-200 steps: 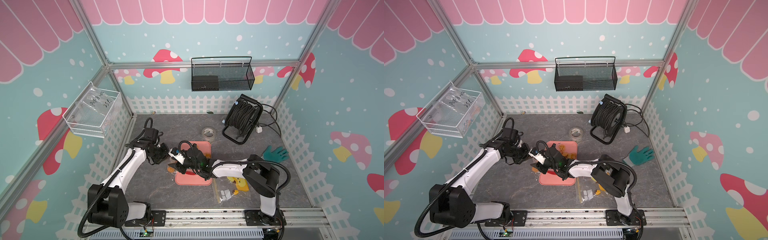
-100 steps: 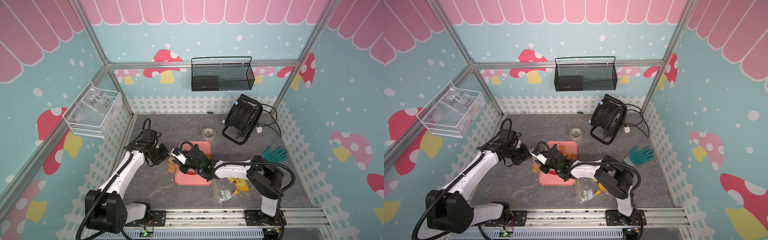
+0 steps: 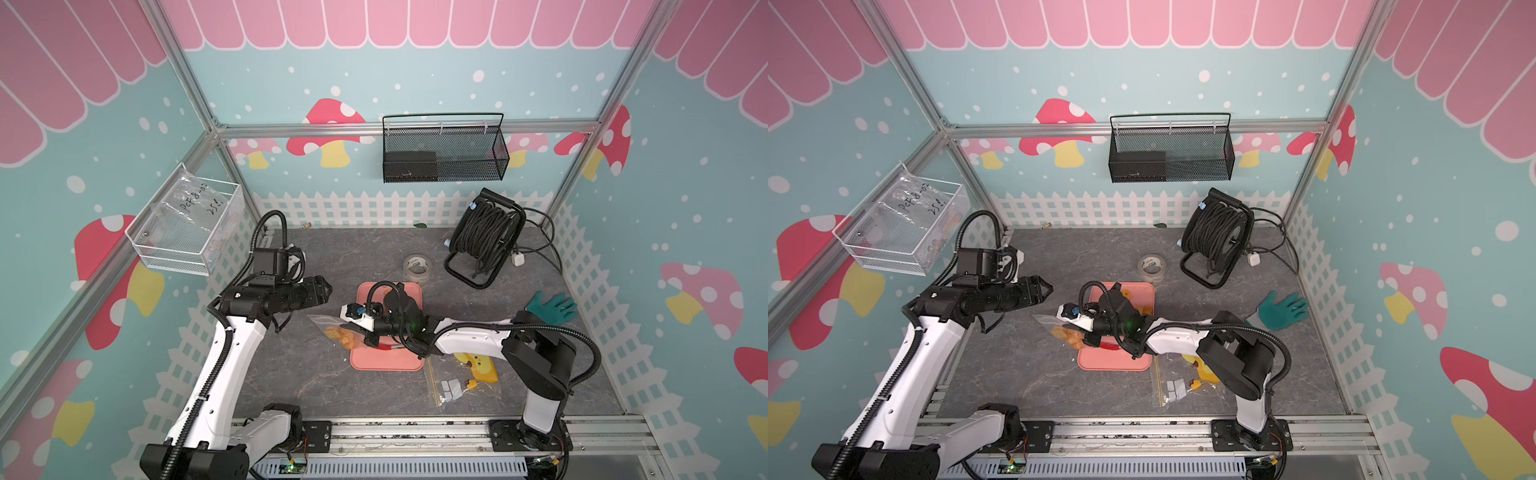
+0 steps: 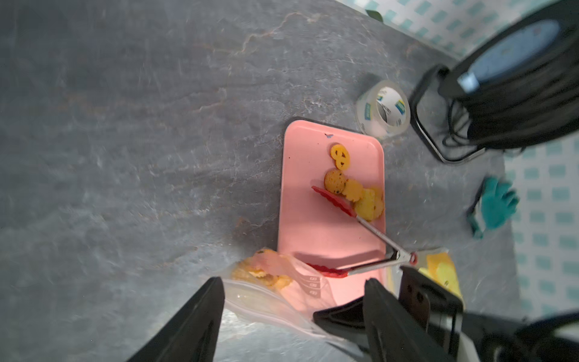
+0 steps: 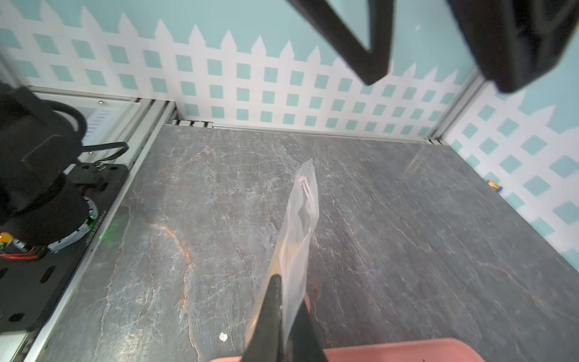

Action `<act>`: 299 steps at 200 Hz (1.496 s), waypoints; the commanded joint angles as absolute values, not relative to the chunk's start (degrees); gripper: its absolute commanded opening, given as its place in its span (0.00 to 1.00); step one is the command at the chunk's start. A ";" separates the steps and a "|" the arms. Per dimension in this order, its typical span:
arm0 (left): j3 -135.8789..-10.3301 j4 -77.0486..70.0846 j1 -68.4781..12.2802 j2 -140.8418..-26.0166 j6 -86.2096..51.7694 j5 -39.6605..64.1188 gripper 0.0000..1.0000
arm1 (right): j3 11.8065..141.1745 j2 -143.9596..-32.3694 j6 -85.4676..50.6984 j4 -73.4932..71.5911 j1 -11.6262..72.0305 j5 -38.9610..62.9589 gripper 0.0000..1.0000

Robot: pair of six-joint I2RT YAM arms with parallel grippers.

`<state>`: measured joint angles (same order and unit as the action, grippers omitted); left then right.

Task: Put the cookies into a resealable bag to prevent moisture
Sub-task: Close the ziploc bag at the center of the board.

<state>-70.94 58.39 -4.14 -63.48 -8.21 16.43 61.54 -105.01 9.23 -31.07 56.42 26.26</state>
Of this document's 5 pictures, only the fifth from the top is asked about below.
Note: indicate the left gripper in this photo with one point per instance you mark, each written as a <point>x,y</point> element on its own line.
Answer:
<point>516,42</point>

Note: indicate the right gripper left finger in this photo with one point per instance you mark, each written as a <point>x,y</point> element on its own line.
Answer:
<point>266,343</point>

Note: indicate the clear resealable bag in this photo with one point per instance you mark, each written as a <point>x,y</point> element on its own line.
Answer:
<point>291,253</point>

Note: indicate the pink tray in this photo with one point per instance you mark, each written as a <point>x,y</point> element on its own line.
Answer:
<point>422,350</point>

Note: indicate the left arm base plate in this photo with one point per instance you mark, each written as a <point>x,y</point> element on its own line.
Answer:
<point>31,289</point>

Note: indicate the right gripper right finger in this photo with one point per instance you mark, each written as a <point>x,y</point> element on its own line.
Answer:
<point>303,345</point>

